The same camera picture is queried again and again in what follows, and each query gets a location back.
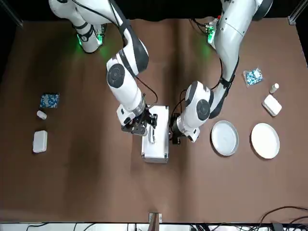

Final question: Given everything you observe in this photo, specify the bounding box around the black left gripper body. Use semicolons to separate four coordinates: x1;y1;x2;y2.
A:
169;114;181;145

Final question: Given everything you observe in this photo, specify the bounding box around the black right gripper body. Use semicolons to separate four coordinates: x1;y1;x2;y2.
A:
131;110;152;128

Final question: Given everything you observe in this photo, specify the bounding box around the silver aluminium medical case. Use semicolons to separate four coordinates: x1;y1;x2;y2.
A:
141;105;169;164

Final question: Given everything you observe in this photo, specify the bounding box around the gray round plate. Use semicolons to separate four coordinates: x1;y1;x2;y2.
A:
211;120;240;157

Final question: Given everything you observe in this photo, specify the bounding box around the white round plate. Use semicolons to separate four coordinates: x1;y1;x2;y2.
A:
251;123;281;159

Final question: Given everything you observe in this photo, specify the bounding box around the bag of blue white capsules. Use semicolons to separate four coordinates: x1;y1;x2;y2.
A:
243;68;264;88
39;92;60;109

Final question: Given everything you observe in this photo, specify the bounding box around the white plastic box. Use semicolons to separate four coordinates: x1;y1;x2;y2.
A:
32;130;48;154
262;94;282;117

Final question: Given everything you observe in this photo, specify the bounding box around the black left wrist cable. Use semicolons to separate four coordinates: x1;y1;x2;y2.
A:
178;90;192;116

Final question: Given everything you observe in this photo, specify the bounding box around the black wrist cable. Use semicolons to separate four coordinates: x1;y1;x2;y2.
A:
135;75;159;108
178;90;192;116

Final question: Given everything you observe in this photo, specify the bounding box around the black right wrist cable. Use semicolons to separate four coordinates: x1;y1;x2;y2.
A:
135;75;159;108

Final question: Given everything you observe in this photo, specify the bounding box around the black cable with silver connector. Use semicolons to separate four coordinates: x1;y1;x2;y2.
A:
211;57;224;89

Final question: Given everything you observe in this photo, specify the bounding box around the aluminium camera post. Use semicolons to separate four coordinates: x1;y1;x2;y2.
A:
148;212;162;231

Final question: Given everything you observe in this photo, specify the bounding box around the black left base cable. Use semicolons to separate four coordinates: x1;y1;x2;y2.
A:
191;18;210;34

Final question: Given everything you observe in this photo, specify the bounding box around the aluminium frame rail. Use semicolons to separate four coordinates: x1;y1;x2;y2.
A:
288;0;308;25
9;0;24;28

